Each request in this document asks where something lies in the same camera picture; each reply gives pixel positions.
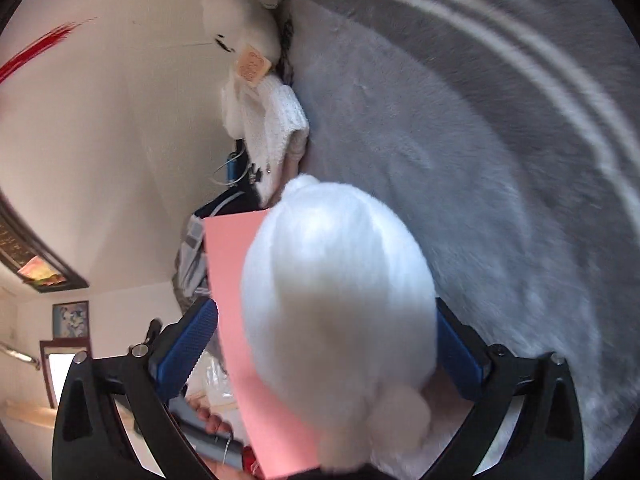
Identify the brown framed door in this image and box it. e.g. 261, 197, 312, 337
39, 339, 94, 409

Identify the large white plush toy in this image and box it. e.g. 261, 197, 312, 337
240, 173, 439, 472

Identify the grey striped blanket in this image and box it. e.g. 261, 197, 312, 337
277, 0, 640, 480

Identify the pink container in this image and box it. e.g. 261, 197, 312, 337
203, 209, 347, 480

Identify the blue wall poster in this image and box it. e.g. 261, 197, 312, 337
52, 300, 90, 342

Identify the beige knit hat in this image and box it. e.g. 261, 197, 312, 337
221, 71, 309, 207

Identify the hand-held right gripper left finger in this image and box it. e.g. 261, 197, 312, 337
51, 296, 220, 480

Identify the person's left hand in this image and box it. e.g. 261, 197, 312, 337
195, 406, 233, 435

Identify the red wall decoration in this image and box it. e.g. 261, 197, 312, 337
0, 16, 98, 85

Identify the grey striped clothing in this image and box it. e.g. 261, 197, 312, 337
172, 187, 273, 313

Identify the dark framed picture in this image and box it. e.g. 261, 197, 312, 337
0, 192, 90, 292

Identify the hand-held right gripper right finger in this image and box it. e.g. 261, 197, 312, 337
424, 297, 585, 480

